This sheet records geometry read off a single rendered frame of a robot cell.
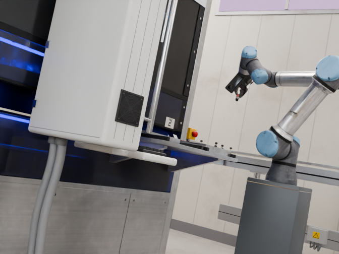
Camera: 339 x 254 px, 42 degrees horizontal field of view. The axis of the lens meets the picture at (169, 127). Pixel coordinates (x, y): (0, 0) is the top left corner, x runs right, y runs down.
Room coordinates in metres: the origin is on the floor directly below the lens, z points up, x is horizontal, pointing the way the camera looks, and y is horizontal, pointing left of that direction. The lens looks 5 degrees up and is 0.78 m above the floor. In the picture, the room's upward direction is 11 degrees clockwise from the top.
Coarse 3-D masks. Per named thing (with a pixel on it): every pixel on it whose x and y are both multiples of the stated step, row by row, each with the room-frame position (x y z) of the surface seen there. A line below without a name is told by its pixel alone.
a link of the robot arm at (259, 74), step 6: (252, 60) 2.11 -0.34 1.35; (258, 60) 2.12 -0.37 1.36; (246, 66) 2.13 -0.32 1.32; (252, 66) 2.10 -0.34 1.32; (258, 66) 2.09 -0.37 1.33; (252, 72) 2.09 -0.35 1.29; (258, 72) 2.07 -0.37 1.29; (264, 72) 2.07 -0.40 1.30; (270, 72) 2.15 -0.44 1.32; (252, 78) 2.10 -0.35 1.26; (258, 78) 2.08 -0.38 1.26; (264, 78) 2.08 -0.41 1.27; (258, 84) 2.11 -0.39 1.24
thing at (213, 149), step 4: (196, 144) 2.33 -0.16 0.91; (200, 144) 2.31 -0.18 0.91; (204, 144) 2.30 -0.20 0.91; (212, 148) 2.34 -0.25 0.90; (216, 148) 2.37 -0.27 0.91; (220, 148) 2.40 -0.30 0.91; (212, 152) 2.35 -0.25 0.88; (216, 152) 2.38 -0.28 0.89; (220, 152) 2.41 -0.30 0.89; (224, 152) 2.44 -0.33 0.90; (228, 152) 2.47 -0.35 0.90; (228, 156) 2.47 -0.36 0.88
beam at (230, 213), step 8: (224, 208) 3.37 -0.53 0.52; (232, 208) 3.33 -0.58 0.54; (240, 208) 3.29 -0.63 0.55; (224, 216) 3.36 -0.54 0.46; (232, 216) 3.32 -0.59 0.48; (240, 216) 3.28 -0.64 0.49; (328, 232) 2.87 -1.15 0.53; (336, 232) 2.84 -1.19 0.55; (304, 240) 2.97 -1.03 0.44; (328, 240) 2.87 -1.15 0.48; (336, 240) 2.84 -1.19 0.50; (328, 248) 2.87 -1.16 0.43; (336, 248) 2.83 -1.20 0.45
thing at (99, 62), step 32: (64, 0) 1.78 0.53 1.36; (96, 0) 1.63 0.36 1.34; (128, 0) 1.51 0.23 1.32; (160, 0) 1.59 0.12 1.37; (64, 32) 1.75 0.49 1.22; (96, 32) 1.60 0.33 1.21; (128, 32) 1.50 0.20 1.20; (160, 32) 1.62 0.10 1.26; (64, 64) 1.71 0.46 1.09; (96, 64) 1.58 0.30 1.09; (128, 64) 1.53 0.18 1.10; (64, 96) 1.68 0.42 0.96; (96, 96) 1.55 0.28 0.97; (128, 96) 1.54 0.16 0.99; (32, 128) 1.80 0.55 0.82; (64, 128) 1.65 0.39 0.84; (96, 128) 1.53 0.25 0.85; (128, 128) 1.57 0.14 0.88
